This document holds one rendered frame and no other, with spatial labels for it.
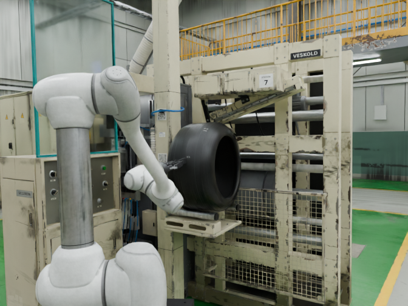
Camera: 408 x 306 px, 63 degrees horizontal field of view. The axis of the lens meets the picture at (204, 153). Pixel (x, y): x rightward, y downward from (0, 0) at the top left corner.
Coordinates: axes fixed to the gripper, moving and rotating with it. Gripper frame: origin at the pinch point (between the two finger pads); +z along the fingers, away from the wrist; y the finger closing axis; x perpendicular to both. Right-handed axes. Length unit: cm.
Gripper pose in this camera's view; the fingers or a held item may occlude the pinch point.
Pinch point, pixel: (181, 161)
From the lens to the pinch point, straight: 184.2
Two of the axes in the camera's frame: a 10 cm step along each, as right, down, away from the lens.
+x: 0.9, 9.8, 1.7
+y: -8.5, -0.1, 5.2
